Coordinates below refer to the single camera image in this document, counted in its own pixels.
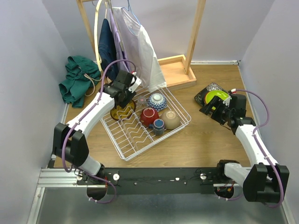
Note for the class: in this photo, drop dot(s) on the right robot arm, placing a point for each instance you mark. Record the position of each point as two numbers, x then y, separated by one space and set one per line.
267 180

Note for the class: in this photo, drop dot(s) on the navy blue garment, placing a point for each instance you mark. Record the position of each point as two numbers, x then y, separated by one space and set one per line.
107 51

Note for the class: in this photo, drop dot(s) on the white t-shirt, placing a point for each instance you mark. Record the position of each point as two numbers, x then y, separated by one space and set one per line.
139 50

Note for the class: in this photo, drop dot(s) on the white wire dish rack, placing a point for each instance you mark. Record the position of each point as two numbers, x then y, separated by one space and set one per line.
129 137

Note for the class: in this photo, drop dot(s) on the clear glass cup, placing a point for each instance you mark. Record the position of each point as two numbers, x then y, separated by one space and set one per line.
141 102

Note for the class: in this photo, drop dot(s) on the wooden clothes rack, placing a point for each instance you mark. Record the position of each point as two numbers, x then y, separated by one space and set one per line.
176 69

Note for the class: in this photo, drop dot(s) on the black floral square plate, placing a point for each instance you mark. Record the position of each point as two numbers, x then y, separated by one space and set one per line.
199 98

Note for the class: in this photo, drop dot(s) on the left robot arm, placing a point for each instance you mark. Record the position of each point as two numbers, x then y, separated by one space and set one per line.
70 139

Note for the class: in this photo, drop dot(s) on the green hoodie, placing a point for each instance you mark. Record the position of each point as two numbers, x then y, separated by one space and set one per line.
82 74

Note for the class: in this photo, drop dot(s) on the amber glass plate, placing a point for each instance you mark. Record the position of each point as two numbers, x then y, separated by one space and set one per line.
121 112

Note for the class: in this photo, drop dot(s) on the beige ceramic bowl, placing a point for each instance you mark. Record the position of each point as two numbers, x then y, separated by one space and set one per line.
170 119

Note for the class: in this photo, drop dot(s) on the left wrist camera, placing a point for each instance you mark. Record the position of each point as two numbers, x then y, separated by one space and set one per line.
135 82

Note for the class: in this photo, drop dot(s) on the red bowl upside down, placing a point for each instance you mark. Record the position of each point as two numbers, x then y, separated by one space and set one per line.
148 116

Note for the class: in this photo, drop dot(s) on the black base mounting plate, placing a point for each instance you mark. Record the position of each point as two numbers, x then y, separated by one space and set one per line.
156 181

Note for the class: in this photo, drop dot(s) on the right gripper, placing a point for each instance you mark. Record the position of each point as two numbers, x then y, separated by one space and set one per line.
217 102

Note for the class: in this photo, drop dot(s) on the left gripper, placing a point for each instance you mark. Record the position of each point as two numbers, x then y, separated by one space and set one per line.
127 100

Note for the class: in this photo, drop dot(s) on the blue white patterned bowl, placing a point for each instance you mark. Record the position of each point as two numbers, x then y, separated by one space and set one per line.
157 101

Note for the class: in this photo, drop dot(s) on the dark blue cup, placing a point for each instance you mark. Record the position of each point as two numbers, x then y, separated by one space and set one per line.
158 127

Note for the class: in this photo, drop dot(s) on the aluminium frame rail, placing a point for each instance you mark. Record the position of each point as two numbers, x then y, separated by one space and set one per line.
49 177

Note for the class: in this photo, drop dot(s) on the lavender shirt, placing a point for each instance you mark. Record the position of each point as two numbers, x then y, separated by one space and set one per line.
120 54

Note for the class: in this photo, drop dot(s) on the blue wire hanger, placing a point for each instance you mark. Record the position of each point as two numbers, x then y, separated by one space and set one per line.
130 11

